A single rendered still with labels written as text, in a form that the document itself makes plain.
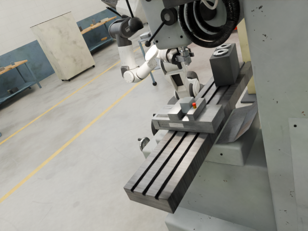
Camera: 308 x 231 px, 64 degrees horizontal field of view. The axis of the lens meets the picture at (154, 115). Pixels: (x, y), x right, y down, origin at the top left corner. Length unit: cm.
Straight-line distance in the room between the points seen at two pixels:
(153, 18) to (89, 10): 982
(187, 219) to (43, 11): 881
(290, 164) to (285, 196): 20
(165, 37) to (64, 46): 621
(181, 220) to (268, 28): 134
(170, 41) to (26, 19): 841
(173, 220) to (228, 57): 112
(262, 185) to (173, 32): 85
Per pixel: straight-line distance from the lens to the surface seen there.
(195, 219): 178
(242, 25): 297
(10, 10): 924
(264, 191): 139
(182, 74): 196
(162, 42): 116
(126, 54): 155
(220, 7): 98
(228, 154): 126
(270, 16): 83
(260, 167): 129
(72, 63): 730
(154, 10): 113
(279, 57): 87
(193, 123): 120
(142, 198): 107
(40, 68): 923
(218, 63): 155
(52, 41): 714
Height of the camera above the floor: 160
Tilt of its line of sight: 27 degrees down
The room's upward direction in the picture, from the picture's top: 21 degrees counter-clockwise
